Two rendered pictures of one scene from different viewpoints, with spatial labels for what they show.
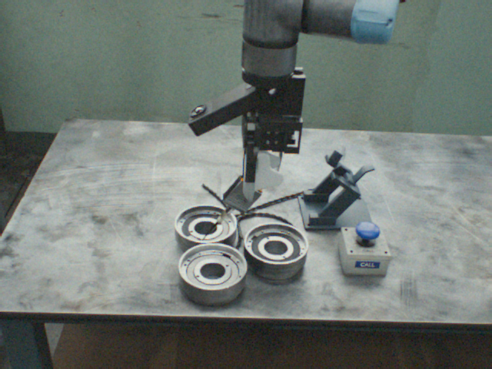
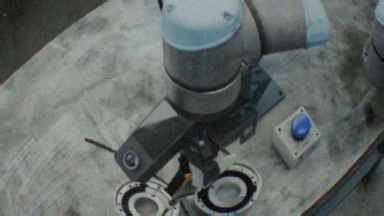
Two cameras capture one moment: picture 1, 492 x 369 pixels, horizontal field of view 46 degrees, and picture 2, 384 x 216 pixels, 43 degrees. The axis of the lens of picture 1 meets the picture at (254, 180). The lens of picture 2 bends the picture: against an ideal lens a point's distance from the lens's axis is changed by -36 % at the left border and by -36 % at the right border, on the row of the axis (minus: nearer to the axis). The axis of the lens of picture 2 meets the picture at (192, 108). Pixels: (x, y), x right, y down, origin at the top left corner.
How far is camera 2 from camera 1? 56 cm
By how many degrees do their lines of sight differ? 33
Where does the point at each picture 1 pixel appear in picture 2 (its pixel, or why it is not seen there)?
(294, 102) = (242, 96)
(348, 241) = (288, 143)
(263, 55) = (217, 96)
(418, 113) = not seen: outside the picture
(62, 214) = not seen: outside the picture
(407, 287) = (332, 146)
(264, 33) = (216, 79)
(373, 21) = (321, 39)
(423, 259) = (329, 106)
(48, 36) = not seen: outside the picture
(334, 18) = (292, 45)
